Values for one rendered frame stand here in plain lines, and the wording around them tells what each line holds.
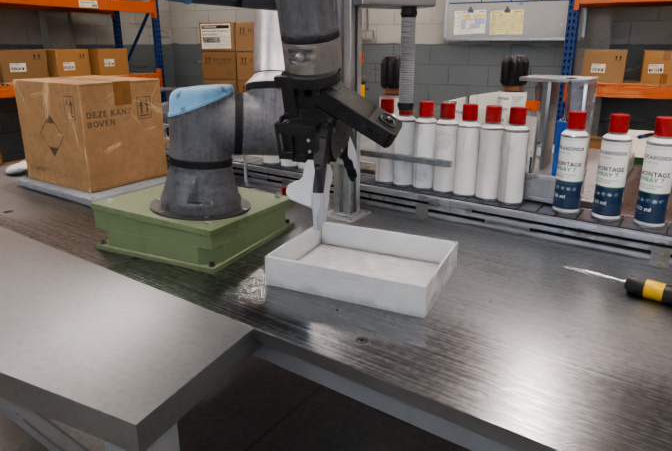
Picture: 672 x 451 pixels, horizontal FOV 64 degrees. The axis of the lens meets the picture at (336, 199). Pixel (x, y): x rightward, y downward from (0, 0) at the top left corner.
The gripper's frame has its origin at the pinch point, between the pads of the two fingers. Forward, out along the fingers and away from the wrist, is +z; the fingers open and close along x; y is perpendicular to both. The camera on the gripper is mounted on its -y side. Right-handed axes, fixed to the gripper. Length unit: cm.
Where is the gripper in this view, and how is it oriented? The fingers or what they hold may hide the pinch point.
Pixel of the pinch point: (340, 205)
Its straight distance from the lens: 78.9
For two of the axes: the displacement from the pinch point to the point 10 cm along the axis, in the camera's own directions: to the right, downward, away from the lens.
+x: -3.5, 4.8, -8.0
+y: -9.3, -1.0, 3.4
